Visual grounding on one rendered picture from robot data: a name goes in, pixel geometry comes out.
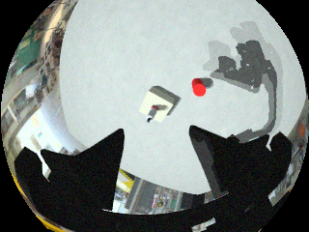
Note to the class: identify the red marker cap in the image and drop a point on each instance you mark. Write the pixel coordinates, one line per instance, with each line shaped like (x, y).
(198, 88)

